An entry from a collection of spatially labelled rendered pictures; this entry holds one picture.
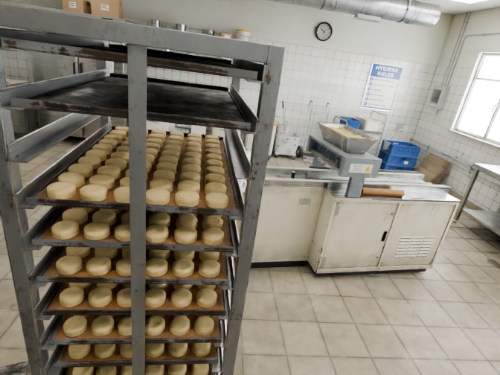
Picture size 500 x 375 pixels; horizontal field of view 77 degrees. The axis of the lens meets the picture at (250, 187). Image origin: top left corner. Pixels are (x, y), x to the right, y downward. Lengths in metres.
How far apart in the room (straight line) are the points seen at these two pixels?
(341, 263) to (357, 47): 4.72
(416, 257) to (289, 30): 4.55
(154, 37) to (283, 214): 2.33
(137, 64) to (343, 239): 2.54
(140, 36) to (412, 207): 2.84
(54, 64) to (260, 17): 3.49
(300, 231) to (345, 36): 4.62
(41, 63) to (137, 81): 5.56
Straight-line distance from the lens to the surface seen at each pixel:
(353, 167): 2.60
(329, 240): 2.85
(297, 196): 2.72
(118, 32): 0.58
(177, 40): 0.57
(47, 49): 0.63
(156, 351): 0.96
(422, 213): 3.26
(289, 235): 2.89
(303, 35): 6.56
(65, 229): 0.76
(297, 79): 6.55
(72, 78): 0.93
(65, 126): 0.89
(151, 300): 0.82
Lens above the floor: 1.80
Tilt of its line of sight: 22 degrees down
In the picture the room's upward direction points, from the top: 8 degrees clockwise
